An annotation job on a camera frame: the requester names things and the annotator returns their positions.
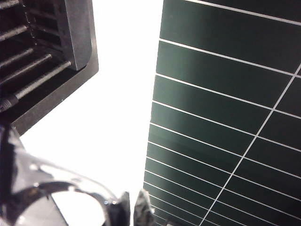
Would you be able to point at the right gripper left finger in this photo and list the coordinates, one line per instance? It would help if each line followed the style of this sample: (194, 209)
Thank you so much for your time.
(122, 212)

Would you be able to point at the clear glass mug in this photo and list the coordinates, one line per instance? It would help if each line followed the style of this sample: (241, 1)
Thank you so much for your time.
(47, 174)

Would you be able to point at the black kitchen sink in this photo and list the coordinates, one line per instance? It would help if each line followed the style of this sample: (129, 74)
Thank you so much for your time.
(58, 99)

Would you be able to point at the black sink drain rack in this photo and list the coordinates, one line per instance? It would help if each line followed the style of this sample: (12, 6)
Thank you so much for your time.
(81, 35)

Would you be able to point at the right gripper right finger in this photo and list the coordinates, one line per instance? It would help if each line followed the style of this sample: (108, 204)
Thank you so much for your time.
(143, 209)

